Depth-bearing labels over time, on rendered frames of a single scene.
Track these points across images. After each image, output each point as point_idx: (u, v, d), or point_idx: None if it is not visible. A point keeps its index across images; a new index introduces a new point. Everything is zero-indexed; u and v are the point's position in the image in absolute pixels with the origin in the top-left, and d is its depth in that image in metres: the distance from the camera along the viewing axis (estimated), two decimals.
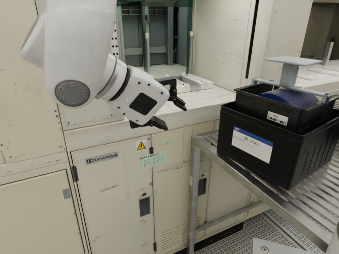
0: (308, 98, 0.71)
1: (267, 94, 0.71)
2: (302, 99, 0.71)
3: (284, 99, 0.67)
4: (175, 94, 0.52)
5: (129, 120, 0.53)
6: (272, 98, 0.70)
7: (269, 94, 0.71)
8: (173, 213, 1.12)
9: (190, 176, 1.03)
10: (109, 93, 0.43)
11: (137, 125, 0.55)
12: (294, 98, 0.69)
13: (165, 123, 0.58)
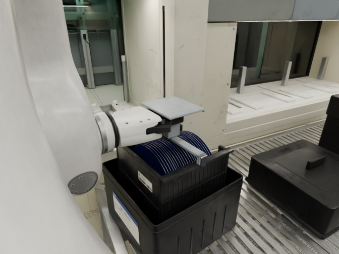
0: None
1: (143, 146, 0.58)
2: (186, 153, 0.57)
3: (156, 156, 0.54)
4: None
5: None
6: (148, 152, 0.57)
7: (145, 147, 0.57)
8: None
9: (101, 227, 0.91)
10: None
11: None
12: (173, 153, 0.56)
13: None
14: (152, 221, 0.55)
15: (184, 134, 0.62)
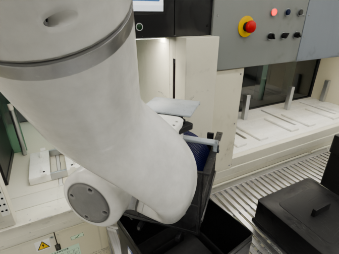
0: (195, 143, 0.62)
1: None
2: (190, 147, 0.60)
3: None
4: None
5: None
6: None
7: None
8: None
9: None
10: None
11: None
12: None
13: None
14: (184, 222, 0.55)
15: None
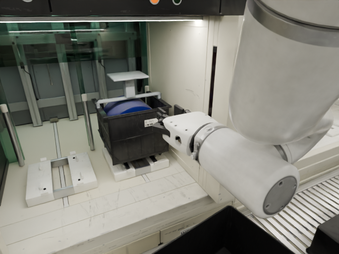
0: (140, 100, 0.91)
1: (129, 109, 0.79)
2: None
3: (145, 106, 0.81)
4: None
5: (162, 133, 0.48)
6: (134, 110, 0.80)
7: (131, 108, 0.79)
8: None
9: None
10: None
11: None
12: (142, 103, 0.85)
13: (160, 112, 0.57)
14: (160, 145, 0.86)
15: None
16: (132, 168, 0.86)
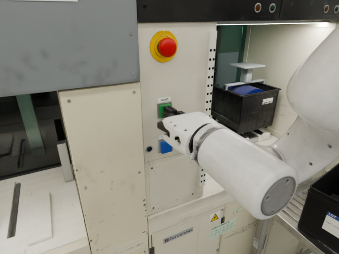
0: None
1: (251, 90, 1.02)
2: None
3: (261, 89, 1.05)
4: None
5: (164, 131, 0.49)
6: (254, 91, 1.04)
7: (252, 90, 1.03)
8: None
9: (255, 239, 0.99)
10: None
11: None
12: None
13: (167, 110, 0.57)
14: (267, 120, 1.09)
15: None
16: (246, 137, 1.09)
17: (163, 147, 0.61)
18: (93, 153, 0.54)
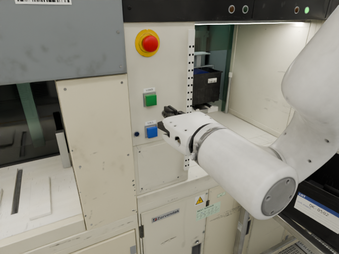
0: None
1: (199, 72, 1.36)
2: None
3: (207, 71, 1.38)
4: None
5: (164, 131, 0.49)
6: (202, 73, 1.37)
7: (200, 72, 1.36)
8: None
9: (239, 222, 1.07)
10: None
11: None
12: None
13: (167, 110, 0.57)
14: (214, 96, 1.43)
15: None
16: None
17: (149, 132, 0.69)
18: (86, 136, 0.62)
